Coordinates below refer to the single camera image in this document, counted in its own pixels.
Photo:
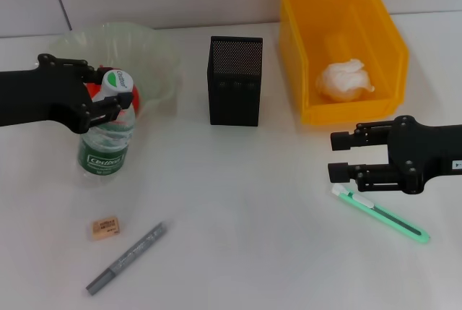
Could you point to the green utility knife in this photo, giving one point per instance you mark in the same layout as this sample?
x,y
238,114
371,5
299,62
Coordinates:
x,y
382,214

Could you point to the green glass fruit plate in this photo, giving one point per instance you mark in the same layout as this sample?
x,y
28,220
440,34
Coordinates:
x,y
155,57

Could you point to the grey marker pen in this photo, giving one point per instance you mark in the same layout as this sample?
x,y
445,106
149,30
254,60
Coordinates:
x,y
130,256

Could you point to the clear plastic water bottle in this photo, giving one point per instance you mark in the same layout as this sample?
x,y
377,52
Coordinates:
x,y
104,158

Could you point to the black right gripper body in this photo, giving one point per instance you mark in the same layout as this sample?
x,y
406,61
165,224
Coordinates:
x,y
426,147

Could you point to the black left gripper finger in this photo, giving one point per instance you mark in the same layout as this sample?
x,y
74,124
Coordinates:
x,y
83,69
124,99

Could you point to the black mesh pen holder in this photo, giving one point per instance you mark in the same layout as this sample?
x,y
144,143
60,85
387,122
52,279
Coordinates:
x,y
234,100

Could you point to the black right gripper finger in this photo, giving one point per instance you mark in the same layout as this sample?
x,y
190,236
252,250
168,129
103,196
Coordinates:
x,y
340,141
337,172

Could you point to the yellow plastic bin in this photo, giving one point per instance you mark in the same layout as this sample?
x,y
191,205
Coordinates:
x,y
325,17

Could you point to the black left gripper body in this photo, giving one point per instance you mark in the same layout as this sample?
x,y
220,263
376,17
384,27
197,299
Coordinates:
x,y
39,97

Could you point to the small beige eraser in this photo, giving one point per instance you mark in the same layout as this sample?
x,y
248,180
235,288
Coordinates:
x,y
104,229

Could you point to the white paper ball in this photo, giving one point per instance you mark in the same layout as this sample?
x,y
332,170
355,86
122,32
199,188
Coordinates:
x,y
343,80

